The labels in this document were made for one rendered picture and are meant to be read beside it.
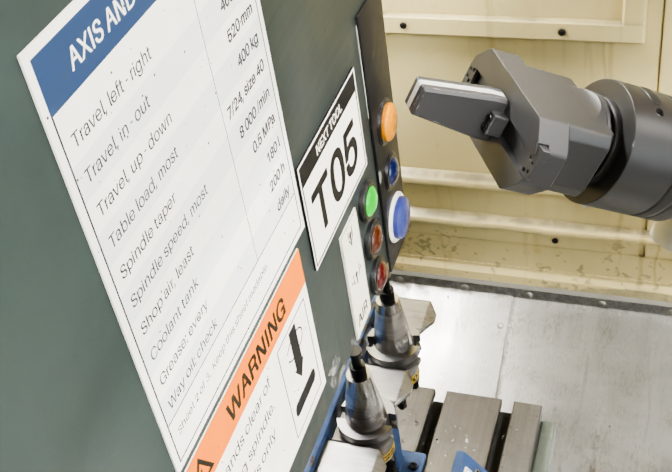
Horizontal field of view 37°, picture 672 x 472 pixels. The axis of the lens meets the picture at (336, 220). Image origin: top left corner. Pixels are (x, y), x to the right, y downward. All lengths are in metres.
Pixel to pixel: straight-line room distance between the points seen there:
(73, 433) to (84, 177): 0.09
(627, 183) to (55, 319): 0.44
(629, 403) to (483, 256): 0.33
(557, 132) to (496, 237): 1.03
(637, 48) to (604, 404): 0.57
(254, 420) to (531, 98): 0.28
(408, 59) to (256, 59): 1.04
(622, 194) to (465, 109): 0.12
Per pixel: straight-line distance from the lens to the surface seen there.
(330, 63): 0.55
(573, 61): 1.44
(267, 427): 0.52
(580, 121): 0.66
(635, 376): 1.68
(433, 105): 0.64
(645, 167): 0.69
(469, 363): 1.70
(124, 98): 0.36
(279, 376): 0.52
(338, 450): 1.08
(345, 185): 0.59
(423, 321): 1.19
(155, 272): 0.39
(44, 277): 0.33
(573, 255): 1.66
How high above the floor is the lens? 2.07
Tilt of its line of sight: 39 degrees down
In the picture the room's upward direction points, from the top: 10 degrees counter-clockwise
